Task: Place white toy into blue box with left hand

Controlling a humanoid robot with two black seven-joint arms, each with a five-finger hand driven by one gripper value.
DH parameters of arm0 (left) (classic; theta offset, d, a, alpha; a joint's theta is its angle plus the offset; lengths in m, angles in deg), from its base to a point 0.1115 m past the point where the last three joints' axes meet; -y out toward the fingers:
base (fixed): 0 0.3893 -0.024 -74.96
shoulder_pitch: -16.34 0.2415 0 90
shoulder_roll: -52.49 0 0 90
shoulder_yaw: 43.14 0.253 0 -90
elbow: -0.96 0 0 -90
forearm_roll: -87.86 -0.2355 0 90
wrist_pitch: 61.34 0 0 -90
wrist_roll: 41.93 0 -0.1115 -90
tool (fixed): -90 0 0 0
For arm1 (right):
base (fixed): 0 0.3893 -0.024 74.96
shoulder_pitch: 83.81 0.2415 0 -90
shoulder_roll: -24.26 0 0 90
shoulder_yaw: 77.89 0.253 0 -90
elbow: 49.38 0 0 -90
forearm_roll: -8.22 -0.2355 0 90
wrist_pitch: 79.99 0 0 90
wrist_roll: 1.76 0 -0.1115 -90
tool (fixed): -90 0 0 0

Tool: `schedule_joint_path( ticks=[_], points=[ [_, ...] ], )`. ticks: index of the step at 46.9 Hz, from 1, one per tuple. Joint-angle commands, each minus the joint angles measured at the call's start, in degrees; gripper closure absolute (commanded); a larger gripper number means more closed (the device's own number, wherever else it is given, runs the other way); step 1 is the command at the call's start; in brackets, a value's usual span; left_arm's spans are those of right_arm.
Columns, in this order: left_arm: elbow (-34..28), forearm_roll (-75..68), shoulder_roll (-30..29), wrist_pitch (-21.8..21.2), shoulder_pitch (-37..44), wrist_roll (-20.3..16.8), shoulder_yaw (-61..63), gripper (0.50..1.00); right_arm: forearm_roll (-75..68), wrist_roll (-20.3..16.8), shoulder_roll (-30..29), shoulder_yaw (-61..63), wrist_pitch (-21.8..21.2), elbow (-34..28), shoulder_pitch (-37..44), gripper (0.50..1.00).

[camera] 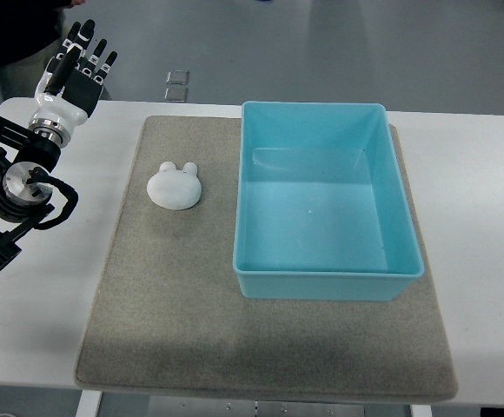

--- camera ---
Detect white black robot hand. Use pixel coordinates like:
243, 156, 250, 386
28, 19, 117, 144

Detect grey felt mat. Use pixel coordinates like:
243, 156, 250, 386
74, 116, 458, 403

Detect upper metal floor plate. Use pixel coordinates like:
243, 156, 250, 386
166, 70, 189, 85

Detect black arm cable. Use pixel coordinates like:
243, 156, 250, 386
29, 168, 79, 230

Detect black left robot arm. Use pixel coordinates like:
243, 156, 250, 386
0, 19, 117, 272

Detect metal floor plate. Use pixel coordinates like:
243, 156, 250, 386
163, 87, 188, 103
166, 70, 189, 85

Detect person in dark clothes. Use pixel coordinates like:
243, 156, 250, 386
0, 0, 84, 67

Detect lower metal floor plate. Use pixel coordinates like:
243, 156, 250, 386
163, 87, 188, 103

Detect blue plastic box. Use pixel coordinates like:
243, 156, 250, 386
233, 101, 425, 301

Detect white bunny head toy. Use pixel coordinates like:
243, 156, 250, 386
146, 162, 202, 211

